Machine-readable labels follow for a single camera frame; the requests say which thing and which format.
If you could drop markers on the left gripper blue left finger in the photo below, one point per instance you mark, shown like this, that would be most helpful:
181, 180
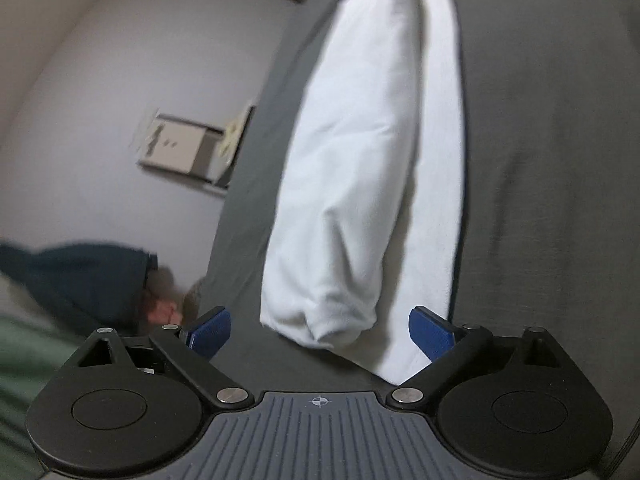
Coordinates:
203, 337

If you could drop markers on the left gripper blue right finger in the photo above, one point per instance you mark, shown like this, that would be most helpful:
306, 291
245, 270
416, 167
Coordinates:
435, 336

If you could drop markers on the white long sleeve shirt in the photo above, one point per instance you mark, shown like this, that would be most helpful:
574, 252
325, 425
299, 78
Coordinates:
370, 202

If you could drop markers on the woven grey waste basket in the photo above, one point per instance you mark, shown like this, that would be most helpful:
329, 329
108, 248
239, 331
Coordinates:
192, 301

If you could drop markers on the pink hanging cloth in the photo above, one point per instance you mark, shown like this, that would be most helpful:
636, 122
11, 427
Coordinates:
160, 311

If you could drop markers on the dark teal hanging jacket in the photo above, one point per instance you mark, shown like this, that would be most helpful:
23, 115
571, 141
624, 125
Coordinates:
86, 285

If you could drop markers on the green curtain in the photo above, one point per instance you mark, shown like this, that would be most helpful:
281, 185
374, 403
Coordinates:
30, 356

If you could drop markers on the cream and black wooden chair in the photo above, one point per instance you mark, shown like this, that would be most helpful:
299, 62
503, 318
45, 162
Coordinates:
189, 149

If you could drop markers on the yellow item on chair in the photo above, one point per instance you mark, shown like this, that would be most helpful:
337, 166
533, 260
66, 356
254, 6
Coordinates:
232, 137

